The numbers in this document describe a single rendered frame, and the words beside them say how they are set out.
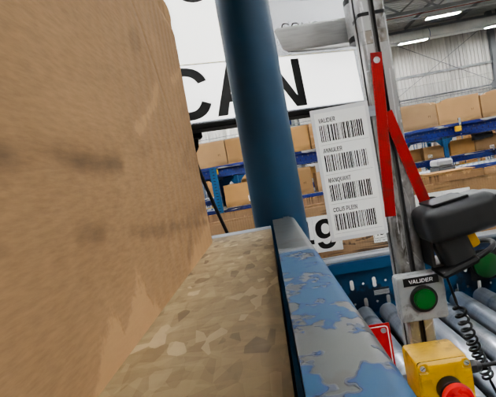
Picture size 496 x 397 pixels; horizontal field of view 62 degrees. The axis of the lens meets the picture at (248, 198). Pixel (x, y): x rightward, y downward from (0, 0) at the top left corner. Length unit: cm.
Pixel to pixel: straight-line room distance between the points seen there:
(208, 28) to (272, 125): 51
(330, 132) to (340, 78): 16
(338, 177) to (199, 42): 30
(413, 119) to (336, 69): 539
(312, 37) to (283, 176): 56
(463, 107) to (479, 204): 579
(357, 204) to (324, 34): 30
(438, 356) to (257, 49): 53
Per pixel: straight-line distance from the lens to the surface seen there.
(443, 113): 629
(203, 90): 67
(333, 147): 62
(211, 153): 579
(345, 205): 63
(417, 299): 65
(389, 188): 64
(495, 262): 132
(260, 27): 22
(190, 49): 69
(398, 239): 65
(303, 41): 74
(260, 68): 21
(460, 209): 61
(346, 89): 76
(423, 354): 66
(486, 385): 89
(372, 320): 114
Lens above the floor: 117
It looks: 3 degrees down
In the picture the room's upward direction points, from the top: 10 degrees counter-clockwise
